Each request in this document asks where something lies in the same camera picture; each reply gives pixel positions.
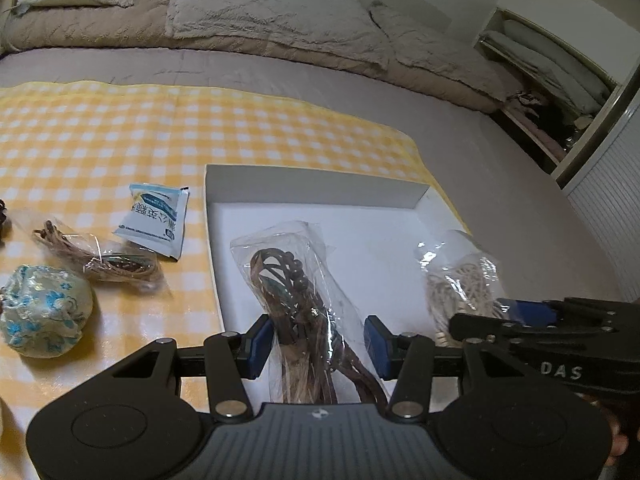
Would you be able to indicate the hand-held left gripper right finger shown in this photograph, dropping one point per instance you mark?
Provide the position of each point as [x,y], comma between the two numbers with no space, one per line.
[377,349]

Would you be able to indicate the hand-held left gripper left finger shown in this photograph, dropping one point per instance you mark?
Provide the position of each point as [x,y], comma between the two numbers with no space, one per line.
[257,346]

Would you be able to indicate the dark crochet ornament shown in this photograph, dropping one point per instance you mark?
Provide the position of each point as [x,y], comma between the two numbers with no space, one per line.
[2,220]

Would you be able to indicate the blue and white packet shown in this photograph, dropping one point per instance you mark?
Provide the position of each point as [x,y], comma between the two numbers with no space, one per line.
[150,220]

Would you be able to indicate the large white fluffy pillow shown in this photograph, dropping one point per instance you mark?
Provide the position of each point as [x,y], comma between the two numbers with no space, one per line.
[260,10]

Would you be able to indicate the dark clothes pile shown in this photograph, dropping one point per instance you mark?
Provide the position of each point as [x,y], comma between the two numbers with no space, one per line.
[545,115]

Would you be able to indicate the folded white bedding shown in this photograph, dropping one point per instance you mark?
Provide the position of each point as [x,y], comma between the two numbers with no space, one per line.
[550,60]

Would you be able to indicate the white cardboard box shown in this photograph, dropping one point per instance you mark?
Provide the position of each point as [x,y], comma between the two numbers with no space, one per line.
[350,220]

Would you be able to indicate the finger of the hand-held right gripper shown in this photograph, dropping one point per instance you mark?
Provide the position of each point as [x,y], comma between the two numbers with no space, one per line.
[480,327]
[530,312]

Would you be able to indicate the person's right hand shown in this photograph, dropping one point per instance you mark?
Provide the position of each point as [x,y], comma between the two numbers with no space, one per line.
[620,442]

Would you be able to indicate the beige duvet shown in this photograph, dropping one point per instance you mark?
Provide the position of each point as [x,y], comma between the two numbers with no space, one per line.
[100,25]

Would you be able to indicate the grey bed sheet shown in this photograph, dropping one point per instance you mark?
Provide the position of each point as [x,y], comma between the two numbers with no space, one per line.
[500,185]

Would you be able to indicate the yellow checked blanket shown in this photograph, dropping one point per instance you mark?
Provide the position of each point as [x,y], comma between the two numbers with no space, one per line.
[150,125]

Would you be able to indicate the white wardrobe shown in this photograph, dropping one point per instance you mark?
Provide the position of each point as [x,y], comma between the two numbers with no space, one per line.
[605,170]

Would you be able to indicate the floral fabric pouch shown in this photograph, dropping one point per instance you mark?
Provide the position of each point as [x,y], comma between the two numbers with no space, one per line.
[42,310]

